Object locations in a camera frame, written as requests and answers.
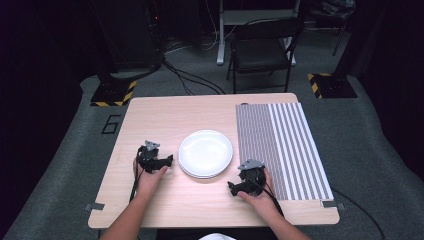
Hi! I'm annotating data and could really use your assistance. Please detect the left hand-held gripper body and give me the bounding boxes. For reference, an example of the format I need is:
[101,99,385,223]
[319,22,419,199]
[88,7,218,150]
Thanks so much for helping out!
[137,140,162,174]

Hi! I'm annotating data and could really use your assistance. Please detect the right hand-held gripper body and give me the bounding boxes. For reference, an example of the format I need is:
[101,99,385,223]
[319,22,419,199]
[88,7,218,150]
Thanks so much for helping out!
[237,158,268,198]

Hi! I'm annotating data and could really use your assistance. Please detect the person's left hand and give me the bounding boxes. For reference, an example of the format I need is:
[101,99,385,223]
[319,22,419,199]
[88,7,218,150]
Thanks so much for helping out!
[132,157,169,198]

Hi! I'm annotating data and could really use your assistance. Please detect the person's right hand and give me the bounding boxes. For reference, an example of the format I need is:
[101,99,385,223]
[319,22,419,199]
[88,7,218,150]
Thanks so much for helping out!
[237,169,278,218]

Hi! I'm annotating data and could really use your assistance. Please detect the grey white striped mat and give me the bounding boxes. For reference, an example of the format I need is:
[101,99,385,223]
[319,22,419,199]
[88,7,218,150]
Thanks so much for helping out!
[235,102,335,202]

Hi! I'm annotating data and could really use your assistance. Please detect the person's white clothing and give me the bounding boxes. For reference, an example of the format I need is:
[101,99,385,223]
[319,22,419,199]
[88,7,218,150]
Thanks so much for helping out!
[198,232,237,240]

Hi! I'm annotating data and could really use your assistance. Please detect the black stand base striped tape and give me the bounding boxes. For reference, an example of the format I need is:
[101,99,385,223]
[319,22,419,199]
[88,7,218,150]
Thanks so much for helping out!
[306,72,358,100]
[90,74,138,108]

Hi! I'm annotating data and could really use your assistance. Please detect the grey tape piece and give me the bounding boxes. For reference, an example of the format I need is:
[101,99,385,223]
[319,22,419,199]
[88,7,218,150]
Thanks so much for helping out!
[320,199,346,211]
[83,202,106,213]

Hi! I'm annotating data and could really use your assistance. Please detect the black cabinet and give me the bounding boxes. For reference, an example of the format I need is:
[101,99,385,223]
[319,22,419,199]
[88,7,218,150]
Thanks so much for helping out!
[108,0,165,73]

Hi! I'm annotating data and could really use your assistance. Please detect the black folding chair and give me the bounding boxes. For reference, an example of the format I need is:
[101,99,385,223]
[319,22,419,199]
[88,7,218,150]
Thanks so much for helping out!
[226,16,306,95]

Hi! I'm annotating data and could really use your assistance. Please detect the dark cluttered stand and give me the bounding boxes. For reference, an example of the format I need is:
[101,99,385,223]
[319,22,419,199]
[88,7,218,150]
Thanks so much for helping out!
[311,0,357,57]

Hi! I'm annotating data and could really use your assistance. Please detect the left hand-held gripper cable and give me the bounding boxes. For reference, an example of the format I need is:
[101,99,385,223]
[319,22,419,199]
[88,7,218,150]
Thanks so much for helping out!
[129,148,145,204]

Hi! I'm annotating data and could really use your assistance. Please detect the hand-held gripper cable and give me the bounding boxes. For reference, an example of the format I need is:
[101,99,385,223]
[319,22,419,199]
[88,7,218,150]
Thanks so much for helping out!
[245,175,285,218]
[129,148,145,204]

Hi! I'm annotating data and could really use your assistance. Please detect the right hand-held gripper cable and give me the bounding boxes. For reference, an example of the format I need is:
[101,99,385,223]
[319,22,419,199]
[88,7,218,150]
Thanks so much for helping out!
[245,175,285,218]

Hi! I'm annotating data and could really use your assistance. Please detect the black floor cables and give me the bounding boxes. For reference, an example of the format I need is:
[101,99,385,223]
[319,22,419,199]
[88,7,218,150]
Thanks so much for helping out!
[161,55,227,97]

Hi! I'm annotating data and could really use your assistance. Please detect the black floor cable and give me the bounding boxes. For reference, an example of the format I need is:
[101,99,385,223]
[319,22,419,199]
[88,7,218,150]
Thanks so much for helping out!
[331,187,388,240]

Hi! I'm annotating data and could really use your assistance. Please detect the white desk frame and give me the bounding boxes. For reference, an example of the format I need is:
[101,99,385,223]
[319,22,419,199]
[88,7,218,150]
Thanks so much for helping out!
[216,0,302,66]

